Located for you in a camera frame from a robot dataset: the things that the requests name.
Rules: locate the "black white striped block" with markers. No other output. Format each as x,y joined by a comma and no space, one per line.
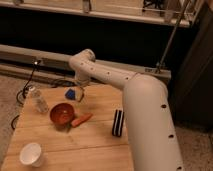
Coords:
118,123

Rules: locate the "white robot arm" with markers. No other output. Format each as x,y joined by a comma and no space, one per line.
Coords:
151,132

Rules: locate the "white paper cup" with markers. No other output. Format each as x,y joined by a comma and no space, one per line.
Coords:
31,155

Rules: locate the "clear plastic bottle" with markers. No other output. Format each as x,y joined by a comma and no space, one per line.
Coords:
38,99

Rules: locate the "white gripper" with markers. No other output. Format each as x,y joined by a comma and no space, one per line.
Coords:
81,86

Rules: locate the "red-brown bowl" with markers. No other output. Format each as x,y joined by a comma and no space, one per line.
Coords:
62,114

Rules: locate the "blue sponge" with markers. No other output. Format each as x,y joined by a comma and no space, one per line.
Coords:
70,94

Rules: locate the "metal pole stand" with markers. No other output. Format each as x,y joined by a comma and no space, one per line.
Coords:
160,64

